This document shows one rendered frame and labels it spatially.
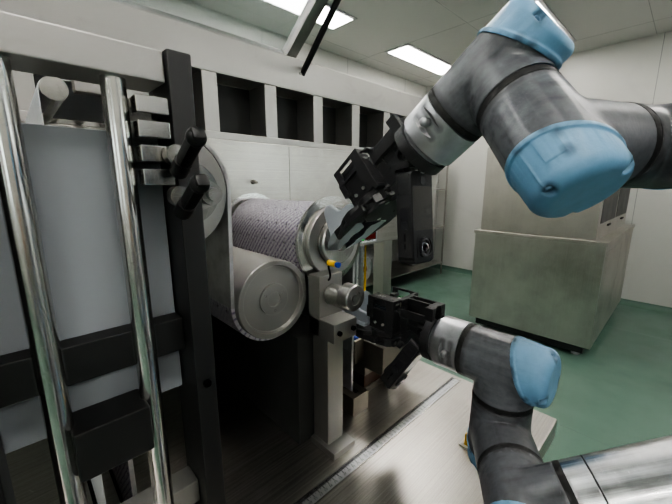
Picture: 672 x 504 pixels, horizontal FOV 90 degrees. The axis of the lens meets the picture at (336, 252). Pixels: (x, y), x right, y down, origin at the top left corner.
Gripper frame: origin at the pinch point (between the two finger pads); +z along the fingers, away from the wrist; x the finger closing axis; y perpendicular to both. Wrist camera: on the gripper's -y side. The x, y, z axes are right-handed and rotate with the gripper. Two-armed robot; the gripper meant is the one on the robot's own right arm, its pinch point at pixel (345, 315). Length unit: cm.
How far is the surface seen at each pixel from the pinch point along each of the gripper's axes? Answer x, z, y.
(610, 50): -444, 39, 165
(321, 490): 17.1, -12.0, -19.1
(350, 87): -33, 31, 53
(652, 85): -444, 0, 123
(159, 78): 35, -15, 33
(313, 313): 12.1, -4.7, 5.1
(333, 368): 10.1, -7.2, -4.3
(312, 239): 11.1, -3.4, 16.7
